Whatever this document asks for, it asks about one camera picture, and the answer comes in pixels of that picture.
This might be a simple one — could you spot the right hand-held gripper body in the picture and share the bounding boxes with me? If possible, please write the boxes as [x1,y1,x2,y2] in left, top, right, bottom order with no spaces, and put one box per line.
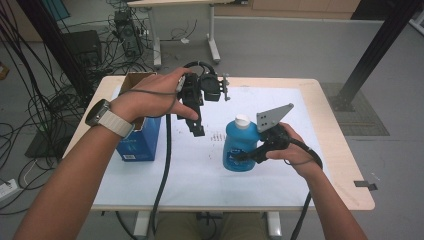
[254,102,296,155]

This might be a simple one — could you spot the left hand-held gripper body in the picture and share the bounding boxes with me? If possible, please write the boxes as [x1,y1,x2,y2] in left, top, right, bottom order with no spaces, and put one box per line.
[176,71,232,123]

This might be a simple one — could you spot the blue bottle with white cap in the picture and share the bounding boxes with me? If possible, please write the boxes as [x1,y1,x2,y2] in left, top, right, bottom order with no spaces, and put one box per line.
[222,114,265,173]

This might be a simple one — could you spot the blue cardboard box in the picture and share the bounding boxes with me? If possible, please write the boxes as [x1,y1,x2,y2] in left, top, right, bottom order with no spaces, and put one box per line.
[115,71,162,163]

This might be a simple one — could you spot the person's right hand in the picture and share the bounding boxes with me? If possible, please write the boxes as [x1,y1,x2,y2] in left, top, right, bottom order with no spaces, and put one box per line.
[265,122,323,180]

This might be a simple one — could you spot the person's left hand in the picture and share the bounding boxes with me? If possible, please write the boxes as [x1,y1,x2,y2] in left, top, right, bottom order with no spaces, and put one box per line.
[109,66,201,125]

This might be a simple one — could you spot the white standing desk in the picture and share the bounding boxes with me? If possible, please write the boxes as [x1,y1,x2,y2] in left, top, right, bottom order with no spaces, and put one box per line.
[126,0,250,70]

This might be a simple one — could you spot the white table mat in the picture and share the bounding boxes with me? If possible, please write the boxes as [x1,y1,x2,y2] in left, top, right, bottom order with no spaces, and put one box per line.
[93,85,332,208]

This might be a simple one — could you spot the white table leg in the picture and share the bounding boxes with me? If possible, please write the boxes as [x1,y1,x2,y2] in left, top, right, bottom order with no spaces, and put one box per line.
[265,211,283,239]
[133,211,152,239]

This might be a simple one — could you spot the wristwatch with white band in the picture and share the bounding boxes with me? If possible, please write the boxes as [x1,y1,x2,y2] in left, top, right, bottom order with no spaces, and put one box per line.
[84,98,136,140]

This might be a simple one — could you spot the grey floor mat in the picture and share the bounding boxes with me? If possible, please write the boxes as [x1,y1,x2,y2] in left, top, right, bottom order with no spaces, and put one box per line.
[319,82,391,137]

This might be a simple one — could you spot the black computer tower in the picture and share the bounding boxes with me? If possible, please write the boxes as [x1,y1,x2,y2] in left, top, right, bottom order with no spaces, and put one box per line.
[113,9,145,58]

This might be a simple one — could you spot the light wooden cabinet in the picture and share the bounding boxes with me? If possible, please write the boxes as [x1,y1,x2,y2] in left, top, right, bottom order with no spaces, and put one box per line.
[214,0,362,20]

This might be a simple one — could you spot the black tape piece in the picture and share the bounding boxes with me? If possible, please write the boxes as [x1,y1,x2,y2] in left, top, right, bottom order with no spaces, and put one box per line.
[353,180,379,192]

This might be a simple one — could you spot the black box on floor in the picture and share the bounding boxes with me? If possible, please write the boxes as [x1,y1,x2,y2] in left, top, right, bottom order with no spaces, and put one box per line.
[62,29,103,68]

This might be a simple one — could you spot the dark floor plate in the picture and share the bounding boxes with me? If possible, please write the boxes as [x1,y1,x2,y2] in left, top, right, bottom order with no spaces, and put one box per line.
[24,119,80,160]

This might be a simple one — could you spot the teal panel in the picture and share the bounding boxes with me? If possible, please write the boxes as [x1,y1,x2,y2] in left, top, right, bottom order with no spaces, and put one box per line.
[41,0,72,22]

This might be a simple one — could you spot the white power strip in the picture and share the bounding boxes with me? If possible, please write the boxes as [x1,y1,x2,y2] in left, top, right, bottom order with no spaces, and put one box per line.
[0,178,22,202]

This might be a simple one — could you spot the thick black gripper cable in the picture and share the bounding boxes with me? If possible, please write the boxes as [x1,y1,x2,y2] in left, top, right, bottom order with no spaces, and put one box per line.
[288,137,324,240]
[149,60,218,236]

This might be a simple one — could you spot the black metal frame post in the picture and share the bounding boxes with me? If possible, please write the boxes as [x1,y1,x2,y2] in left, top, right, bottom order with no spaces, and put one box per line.
[333,0,424,113]
[15,0,95,101]

